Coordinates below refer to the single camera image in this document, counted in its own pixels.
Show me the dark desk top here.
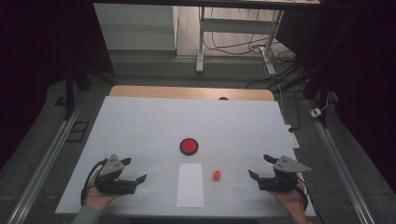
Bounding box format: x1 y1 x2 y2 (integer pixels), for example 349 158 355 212
92 0 322 10

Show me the person's left hand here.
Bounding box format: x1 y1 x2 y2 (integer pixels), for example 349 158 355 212
82 169 120 213

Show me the white power strip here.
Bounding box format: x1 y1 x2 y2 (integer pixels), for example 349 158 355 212
285 124 301 149

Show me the red ink pad black case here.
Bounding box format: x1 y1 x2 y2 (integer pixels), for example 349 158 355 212
179 137 200 157

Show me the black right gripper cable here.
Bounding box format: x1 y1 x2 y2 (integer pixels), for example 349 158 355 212
295 175 310 213

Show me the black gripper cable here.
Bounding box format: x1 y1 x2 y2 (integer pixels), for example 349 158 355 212
79 158 108 206
295 175 310 213

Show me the tangle of black floor cables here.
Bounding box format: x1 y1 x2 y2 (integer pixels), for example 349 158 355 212
203 7 297 63

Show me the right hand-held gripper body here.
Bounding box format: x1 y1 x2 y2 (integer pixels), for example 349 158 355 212
257 155 313 192

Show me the wooden table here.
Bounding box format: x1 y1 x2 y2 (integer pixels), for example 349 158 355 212
108 85 276 102

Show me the white desk frame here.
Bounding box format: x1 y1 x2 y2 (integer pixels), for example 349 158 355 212
195 6 285 76

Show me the person's right hand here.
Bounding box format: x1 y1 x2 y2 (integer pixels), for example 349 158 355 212
269 173 310 217

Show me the white cabinet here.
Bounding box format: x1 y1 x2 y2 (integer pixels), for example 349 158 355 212
92 3 178 51

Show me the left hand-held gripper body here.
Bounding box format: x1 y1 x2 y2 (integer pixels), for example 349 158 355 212
94 153 139 196

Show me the white table mat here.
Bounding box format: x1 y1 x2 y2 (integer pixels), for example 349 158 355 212
55 95 317 217

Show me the black metal stand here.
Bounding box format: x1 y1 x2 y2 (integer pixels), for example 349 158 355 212
63 59 92 121
279 0 362 129

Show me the white paper sheet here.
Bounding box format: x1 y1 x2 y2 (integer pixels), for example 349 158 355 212
176 162 205 208

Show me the black floor frame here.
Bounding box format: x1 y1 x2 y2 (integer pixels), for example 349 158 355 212
66 120 90 144

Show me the aluminium floor rail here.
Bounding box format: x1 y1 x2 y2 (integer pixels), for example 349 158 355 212
6 92 88 224
306 98 377 224

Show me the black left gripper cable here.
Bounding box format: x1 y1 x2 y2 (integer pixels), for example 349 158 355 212
79 158 108 206

